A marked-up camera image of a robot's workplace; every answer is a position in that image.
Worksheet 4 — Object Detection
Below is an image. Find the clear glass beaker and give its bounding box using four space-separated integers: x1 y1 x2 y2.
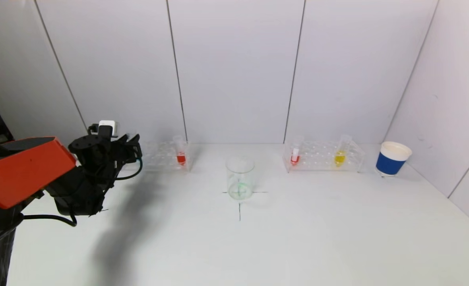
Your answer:
225 156 256 201

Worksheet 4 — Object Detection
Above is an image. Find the red pigment test tube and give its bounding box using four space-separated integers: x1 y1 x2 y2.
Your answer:
174 136 188 166

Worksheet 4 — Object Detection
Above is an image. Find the red pigment tube white label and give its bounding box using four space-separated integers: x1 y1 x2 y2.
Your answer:
290 136 304 166

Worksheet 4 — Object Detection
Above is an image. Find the clear acrylic test tube rack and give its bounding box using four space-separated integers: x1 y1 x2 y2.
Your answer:
140 141 192 172
283 140 364 173

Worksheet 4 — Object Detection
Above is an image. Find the yellow pigment test tube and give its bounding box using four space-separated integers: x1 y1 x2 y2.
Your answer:
333 135 352 168

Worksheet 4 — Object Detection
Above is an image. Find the blue sleeved white paper cup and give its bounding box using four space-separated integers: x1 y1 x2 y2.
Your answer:
375 141 413 177

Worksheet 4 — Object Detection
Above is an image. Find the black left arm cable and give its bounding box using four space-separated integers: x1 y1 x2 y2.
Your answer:
22 214 78 227

